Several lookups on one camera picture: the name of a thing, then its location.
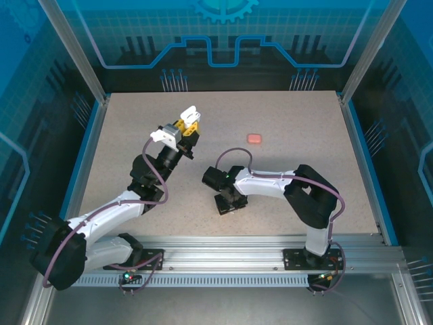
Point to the aluminium extrusion mounting rail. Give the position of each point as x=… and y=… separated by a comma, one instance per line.
x=220, y=254

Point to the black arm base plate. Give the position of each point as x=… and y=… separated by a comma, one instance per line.
x=294, y=260
x=143, y=254

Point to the aluminium table side rail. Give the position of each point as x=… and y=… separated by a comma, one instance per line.
x=89, y=149
x=359, y=149

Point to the pink earbud charging case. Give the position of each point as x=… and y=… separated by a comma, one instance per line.
x=254, y=139

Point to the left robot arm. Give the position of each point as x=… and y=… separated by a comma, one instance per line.
x=111, y=216

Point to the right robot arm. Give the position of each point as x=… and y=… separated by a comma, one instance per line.
x=267, y=188

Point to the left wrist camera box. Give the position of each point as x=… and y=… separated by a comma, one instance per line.
x=165, y=135

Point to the white earbud charging case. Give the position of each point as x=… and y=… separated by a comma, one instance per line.
x=189, y=113

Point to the aluminium frame post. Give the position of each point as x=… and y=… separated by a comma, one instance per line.
x=74, y=57
x=372, y=57

